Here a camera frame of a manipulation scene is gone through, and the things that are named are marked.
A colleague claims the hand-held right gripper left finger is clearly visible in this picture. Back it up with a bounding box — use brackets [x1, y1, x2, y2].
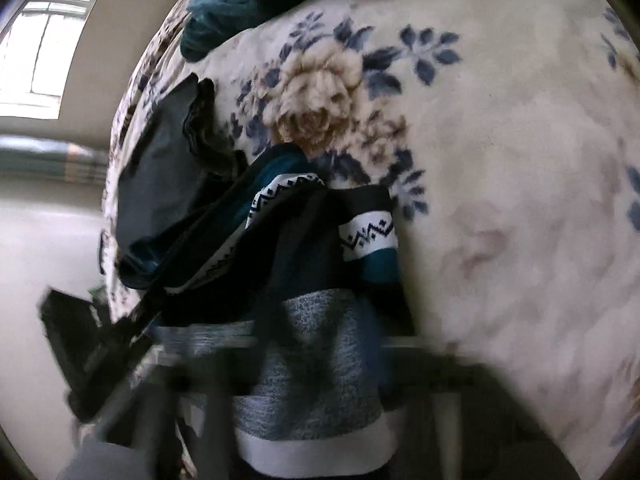
[100, 195, 331, 480]

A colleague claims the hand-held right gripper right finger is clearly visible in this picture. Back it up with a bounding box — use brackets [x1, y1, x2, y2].
[350, 300, 581, 480]

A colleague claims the striped knit sweater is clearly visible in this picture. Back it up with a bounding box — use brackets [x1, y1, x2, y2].
[117, 142, 416, 478]

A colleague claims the black folded garment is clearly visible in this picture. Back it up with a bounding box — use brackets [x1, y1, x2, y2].
[114, 74, 246, 266]

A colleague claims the floral bed blanket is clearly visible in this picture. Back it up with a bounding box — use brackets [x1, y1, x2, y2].
[100, 0, 640, 480]

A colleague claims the barred window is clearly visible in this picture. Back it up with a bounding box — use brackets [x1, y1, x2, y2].
[0, 0, 118, 121]

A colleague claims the teal plush blanket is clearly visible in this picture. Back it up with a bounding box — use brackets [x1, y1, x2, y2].
[170, 0, 436, 61]

